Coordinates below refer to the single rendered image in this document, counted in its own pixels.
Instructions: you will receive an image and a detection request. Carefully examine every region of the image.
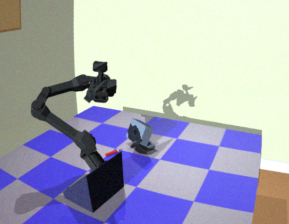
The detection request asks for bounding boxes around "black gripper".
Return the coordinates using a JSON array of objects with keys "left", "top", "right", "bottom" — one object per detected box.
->
[{"left": 89, "top": 61, "right": 108, "bottom": 103}]

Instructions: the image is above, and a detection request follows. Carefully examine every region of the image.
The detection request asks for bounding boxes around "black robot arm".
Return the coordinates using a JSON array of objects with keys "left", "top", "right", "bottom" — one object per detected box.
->
[{"left": 31, "top": 74, "right": 117, "bottom": 172}]

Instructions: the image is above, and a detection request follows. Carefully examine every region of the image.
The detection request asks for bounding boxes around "grey sloped panel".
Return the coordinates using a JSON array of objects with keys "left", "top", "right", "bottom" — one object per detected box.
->
[{"left": 126, "top": 118, "right": 155, "bottom": 150}]

